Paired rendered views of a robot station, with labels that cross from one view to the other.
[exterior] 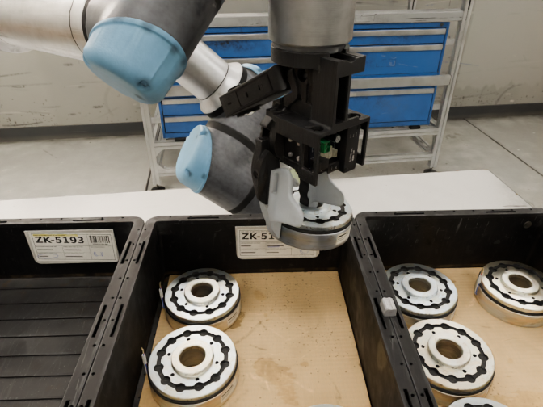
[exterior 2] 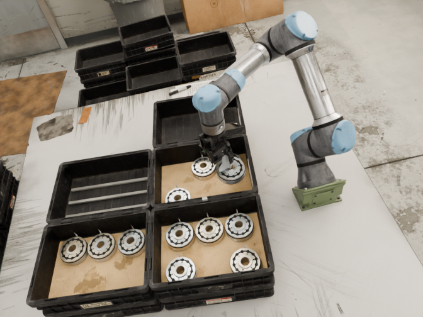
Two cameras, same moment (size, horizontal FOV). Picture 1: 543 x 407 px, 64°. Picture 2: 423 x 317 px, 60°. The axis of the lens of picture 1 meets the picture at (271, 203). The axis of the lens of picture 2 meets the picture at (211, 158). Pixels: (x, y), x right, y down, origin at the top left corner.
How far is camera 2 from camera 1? 124 cm
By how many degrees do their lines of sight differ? 70
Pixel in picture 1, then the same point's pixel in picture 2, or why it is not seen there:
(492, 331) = (227, 253)
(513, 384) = (204, 253)
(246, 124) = (314, 141)
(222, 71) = (319, 116)
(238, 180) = (298, 156)
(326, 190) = (223, 165)
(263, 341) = (218, 184)
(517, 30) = not seen: outside the picture
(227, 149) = (302, 143)
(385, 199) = (376, 251)
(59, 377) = not seen: hidden behind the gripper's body
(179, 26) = not seen: hidden behind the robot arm
